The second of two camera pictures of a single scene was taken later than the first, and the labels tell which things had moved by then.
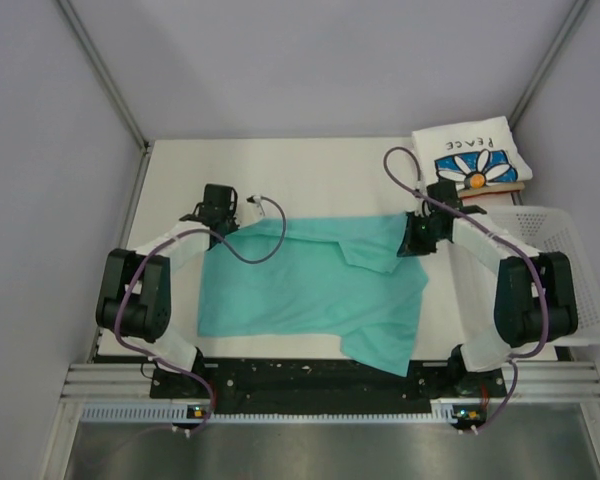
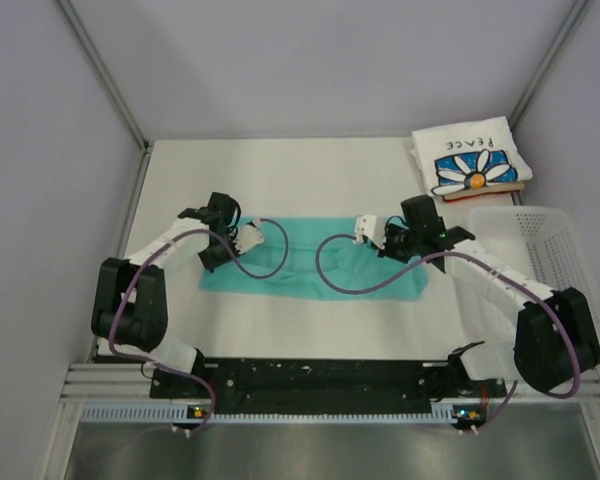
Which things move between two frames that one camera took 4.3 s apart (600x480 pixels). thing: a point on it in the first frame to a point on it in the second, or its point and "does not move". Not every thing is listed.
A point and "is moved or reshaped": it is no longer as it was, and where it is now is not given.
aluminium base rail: x=130 y=383 does not move
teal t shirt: x=337 y=278 is moved or reshaped
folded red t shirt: x=490 y=188 does not move
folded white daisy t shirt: x=471 y=153 does not move
